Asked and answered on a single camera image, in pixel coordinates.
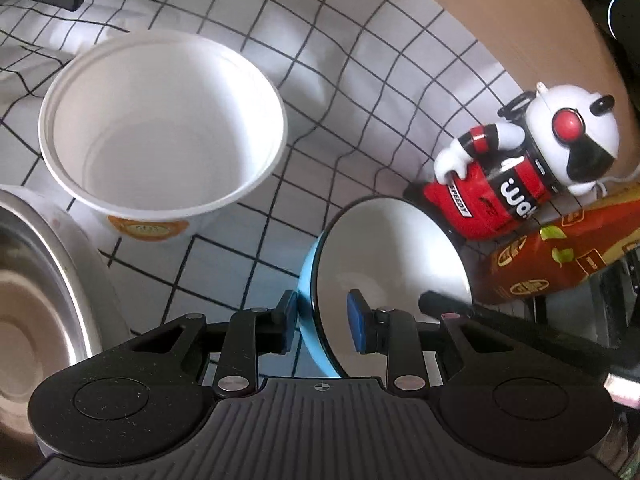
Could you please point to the red white robot toy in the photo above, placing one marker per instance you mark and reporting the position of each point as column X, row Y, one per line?
column 494, row 177

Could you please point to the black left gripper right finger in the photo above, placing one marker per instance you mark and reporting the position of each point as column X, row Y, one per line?
column 374, row 330

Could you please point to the white paper bowl orange logo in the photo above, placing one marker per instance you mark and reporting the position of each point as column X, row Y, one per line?
column 157, row 131

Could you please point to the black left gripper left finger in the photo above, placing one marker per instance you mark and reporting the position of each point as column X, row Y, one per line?
column 261, row 330

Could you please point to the red juice carton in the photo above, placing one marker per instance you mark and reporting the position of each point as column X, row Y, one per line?
column 561, row 254

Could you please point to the blue enamel bowl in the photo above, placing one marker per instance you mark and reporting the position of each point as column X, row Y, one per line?
column 392, row 252

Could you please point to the stainless steel bowl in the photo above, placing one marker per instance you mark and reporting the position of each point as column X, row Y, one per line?
column 58, row 307

